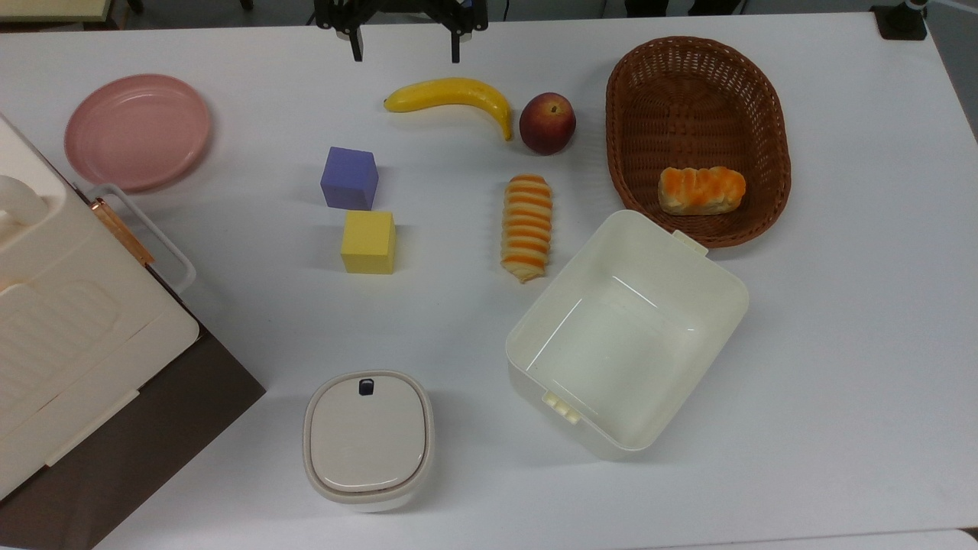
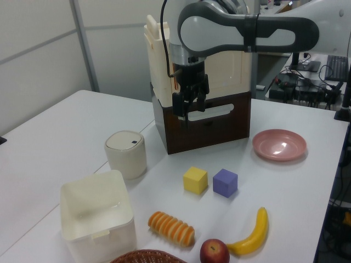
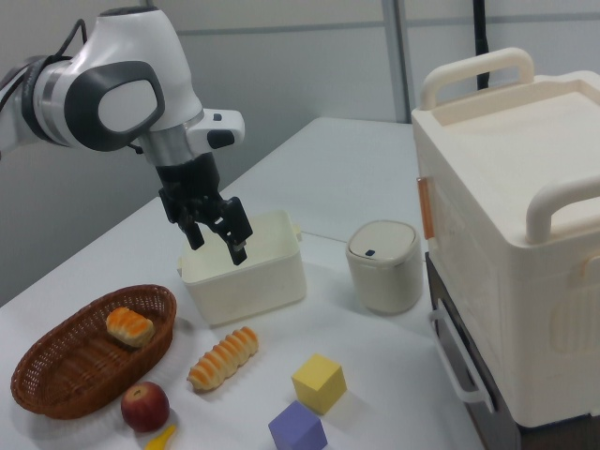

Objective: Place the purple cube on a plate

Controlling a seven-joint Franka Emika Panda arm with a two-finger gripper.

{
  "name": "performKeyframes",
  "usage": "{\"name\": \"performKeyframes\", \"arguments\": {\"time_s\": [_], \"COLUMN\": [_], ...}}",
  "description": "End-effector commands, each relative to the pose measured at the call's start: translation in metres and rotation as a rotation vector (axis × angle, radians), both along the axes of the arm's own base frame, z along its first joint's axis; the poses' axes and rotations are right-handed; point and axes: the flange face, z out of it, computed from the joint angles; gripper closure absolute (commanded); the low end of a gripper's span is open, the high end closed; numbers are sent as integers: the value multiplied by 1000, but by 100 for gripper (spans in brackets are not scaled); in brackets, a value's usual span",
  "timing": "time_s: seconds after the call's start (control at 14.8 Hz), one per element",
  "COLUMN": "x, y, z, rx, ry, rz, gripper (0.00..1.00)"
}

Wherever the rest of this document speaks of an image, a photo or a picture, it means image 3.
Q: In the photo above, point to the black pole in background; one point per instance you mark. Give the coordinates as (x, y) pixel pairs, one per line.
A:
(480, 37)

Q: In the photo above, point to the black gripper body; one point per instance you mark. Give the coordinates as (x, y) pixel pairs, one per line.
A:
(187, 183)

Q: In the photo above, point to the long toy bread roll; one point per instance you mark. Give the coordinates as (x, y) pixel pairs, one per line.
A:
(225, 358)

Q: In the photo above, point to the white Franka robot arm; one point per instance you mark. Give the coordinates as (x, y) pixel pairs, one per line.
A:
(126, 61)

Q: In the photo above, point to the small cream lidded bin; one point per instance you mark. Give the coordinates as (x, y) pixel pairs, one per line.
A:
(384, 267)

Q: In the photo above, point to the purple cube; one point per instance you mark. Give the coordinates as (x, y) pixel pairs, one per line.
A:
(297, 429)

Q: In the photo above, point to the yellow toy banana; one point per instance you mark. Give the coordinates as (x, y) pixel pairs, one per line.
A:
(161, 438)

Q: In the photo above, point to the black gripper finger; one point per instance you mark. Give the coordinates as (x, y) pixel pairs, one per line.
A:
(236, 229)
(193, 234)

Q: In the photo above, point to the yellow cube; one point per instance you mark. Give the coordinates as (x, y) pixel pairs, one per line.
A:
(319, 382)

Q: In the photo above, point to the white square plastic container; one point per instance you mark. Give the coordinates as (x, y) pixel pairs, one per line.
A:
(253, 286)

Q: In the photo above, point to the short toy bread roll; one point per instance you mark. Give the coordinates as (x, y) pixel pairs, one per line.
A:
(129, 325)

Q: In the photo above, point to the brown wicker basket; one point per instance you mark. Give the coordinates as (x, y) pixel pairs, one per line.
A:
(75, 361)

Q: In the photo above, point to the red toy apple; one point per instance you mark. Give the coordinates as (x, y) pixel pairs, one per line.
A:
(145, 407)

